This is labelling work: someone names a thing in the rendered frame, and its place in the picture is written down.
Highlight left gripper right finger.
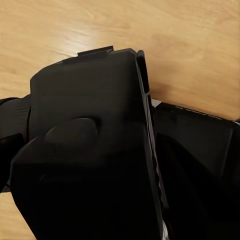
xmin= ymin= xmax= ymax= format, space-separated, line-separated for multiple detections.
xmin=155 ymin=133 xmax=240 ymax=240

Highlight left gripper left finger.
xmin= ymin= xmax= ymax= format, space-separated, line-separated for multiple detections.
xmin=0 ymin=133 xmax=25 ymax=193

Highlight digital camera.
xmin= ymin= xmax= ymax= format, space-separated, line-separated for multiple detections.
xmin=0 ymin=45 xmax=164 ymax=240

